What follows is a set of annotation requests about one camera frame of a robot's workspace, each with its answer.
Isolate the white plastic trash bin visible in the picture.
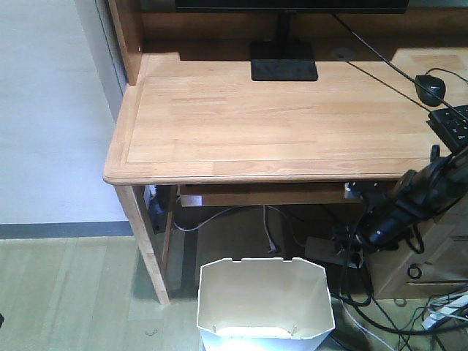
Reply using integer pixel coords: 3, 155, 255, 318
197, 257, 336, 350

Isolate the black monitor with stand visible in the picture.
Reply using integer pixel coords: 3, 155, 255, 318
175, 0, 409, 81

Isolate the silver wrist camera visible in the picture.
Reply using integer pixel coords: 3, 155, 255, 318
344, 181, 380, 200

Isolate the black computer mouse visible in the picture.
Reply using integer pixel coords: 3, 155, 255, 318
415, 75, 446, 107

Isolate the black keyboard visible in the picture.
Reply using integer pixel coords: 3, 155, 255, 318
427, 105, 467, 152

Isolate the black monitor cable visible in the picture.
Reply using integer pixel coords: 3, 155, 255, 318
331, 12, 468, 120

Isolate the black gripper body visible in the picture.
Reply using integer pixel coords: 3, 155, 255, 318
354, 193, 413, 252

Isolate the white cable under desk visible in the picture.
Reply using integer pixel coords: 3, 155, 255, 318
173, 205, 298, 254

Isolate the wooden desk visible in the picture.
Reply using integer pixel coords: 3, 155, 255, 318
103, 1, 467, 304

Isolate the grey power strip under desk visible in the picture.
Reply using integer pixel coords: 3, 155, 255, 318
305, 237, 363, 268

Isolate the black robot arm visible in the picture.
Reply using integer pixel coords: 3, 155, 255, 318
355, 146, 467, 252

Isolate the white power strip on floor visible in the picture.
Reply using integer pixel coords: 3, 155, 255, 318
421, 306, 458, 330

